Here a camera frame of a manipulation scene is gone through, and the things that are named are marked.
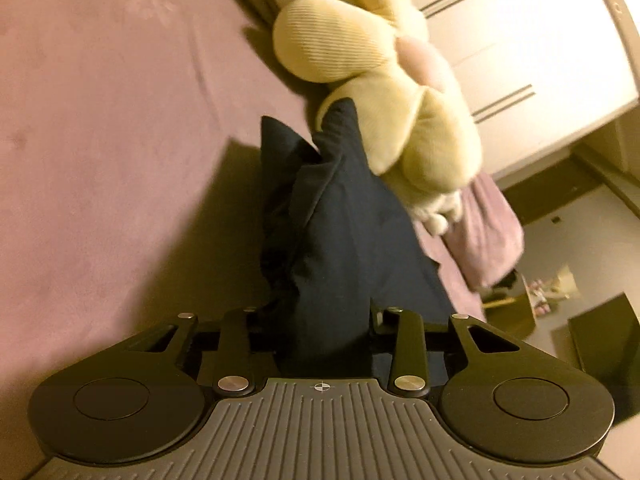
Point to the side table with gold legs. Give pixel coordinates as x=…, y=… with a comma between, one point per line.
x=510, y=305

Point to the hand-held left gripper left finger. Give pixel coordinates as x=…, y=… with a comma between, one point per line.
x=240, y=332

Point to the purple fleece blanket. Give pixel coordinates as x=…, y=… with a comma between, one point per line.
x=125, y=135

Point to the white wardrobe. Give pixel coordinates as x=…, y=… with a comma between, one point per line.
x=525, y=55

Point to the navy zip-up jacket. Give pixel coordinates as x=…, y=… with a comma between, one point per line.
x=345, y=240

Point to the purple pillow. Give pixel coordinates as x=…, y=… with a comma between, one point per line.
x=487, y=230

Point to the white paper-wrapped bouquet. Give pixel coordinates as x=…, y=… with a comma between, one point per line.
x=555, y=290

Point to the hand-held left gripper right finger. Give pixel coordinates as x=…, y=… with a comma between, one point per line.
x=402, y=335

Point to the cream plush toy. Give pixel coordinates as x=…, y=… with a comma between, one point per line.
x=380, y=70

